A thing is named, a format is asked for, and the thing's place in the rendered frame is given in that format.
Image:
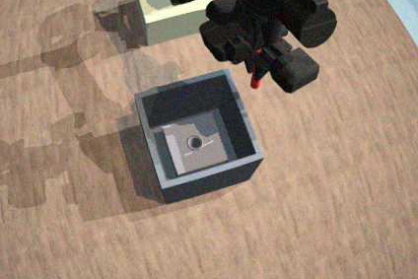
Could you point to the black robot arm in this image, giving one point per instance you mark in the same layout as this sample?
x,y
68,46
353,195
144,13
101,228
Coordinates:
x,y
234,37

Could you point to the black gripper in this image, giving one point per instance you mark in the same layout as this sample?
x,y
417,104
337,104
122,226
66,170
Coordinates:
x,y
290,70

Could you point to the dark red peg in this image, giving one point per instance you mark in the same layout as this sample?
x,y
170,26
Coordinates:
x,y
254,84

